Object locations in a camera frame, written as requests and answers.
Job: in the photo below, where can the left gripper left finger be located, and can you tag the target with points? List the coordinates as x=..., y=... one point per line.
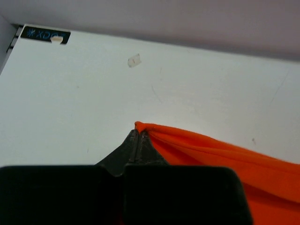
x=65, y=194

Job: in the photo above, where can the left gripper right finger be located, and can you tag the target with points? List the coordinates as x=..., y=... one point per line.
x=157, y=193

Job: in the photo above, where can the orange t-shirt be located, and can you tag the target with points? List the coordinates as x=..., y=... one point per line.
x=272, y=185

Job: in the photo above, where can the clear tape scrap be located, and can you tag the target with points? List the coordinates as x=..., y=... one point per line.
x=134, y=61

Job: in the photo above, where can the left black corner label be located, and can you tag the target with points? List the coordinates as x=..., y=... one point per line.
x=45, y=35

